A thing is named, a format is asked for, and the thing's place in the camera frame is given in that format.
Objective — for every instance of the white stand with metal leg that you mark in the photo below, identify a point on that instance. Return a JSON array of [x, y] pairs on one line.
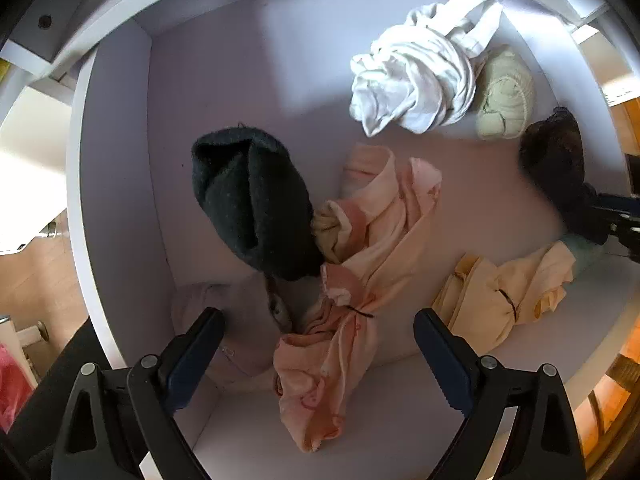
[[30, 332]]

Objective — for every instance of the white floral drawer front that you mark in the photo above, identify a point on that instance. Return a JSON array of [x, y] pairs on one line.
[[30, 195]]

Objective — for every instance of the white garment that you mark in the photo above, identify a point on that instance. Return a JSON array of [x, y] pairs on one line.
[[410, 70]]

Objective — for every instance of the black knit hat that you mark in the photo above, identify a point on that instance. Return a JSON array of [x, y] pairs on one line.
[[240, 190]]

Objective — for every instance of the pale lilac cloth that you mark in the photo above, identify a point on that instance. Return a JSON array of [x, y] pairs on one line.
[[240, 310]]

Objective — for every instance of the pale green knit hat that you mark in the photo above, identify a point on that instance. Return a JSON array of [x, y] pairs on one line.
[[505, 95]]

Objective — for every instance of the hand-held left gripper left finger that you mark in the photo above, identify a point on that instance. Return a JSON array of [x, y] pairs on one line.
[[192, 360]]

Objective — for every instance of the pink garment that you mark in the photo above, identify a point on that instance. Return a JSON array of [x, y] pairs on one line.
[[380, 220]]

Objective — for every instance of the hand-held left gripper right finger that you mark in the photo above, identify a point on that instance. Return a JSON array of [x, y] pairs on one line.
[[445, 360]]

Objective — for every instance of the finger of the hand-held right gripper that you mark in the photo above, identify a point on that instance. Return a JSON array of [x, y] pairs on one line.
[[617, 203], [627, 235]]

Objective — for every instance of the wicker chair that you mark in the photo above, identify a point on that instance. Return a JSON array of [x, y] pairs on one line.
[[620, 375]]

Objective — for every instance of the dark brown furry hat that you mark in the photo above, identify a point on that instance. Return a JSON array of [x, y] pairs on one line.
[[555, 160]]

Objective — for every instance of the yellow garment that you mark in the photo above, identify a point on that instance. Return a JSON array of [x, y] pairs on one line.
[[500, 285]]

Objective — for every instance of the red cloth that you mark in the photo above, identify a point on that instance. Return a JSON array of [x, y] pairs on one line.
[[12, 385]]

